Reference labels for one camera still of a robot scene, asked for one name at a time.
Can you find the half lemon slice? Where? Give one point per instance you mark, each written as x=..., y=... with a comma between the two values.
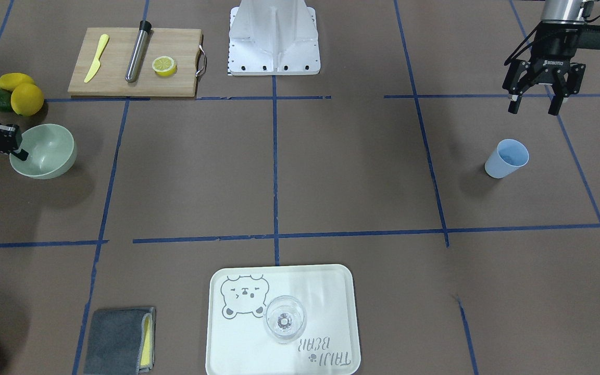
x=164, y=66

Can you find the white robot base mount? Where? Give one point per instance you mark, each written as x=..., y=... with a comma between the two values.
x=273, y=38

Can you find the light green bowl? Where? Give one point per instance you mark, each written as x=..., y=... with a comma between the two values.
x=52, y=151

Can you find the yellow lemon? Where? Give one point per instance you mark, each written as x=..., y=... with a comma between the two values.
x=27, y=99
x=10, y=81

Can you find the light blue plastic cup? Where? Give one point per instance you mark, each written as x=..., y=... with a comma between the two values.
x=506, y=158

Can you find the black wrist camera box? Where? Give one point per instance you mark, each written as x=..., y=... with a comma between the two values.
x=589, y=37

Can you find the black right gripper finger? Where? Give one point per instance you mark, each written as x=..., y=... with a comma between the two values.
x=10, y=141

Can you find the wooden cutting board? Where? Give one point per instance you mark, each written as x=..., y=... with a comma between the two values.
x=181, y=44

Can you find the yellow plastic knife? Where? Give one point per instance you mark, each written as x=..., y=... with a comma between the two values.
x=96, y=63

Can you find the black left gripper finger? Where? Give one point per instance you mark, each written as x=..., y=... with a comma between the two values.
x=519, y=78
x=565, y=82

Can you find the clear wine glass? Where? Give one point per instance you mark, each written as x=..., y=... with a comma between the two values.
x=285, y=319

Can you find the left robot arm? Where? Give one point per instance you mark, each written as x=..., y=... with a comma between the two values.
x=553, y=12

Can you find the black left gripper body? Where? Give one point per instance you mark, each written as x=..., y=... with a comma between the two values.
x=551, y=65

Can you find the grey folded cloth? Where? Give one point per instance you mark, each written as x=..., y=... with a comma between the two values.
x=121, y=341

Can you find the cream bear serving tray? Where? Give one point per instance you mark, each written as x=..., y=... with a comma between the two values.
x=238, y=342

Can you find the steel muddler with black cap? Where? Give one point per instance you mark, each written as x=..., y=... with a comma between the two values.
x=135, y=64

